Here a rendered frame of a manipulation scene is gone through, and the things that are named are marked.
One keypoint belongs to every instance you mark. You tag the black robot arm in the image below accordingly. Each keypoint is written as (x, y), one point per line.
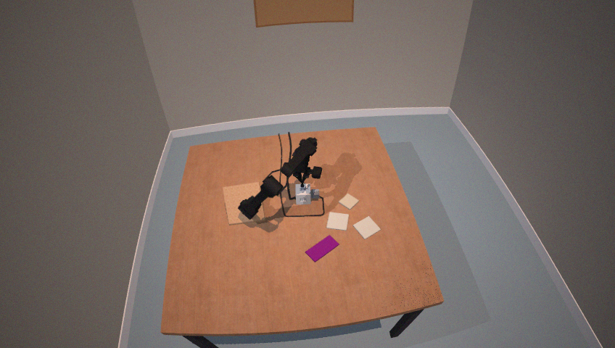
(271, 187)

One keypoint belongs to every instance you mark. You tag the purple flat rectangular slab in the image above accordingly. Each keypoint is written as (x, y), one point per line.
(322, 248)

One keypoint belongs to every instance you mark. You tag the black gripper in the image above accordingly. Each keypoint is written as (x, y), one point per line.
(303, 168)

